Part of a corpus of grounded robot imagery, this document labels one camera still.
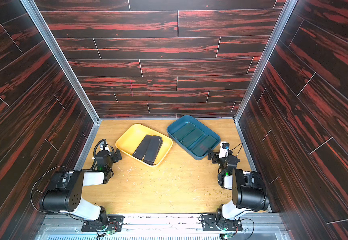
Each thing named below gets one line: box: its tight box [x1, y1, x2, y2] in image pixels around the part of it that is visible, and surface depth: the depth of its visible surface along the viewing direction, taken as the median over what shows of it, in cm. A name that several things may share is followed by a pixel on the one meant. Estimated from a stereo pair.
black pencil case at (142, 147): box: [133, 134, 153, 160], surface depth 101 cm
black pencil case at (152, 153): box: [144, 135, 163, 166], surface depth 101 cm
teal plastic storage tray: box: [166, 115, 221, 161], surface depth 108 cm
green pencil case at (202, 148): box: [192, 135, 217, 157], surface depth 101 cm
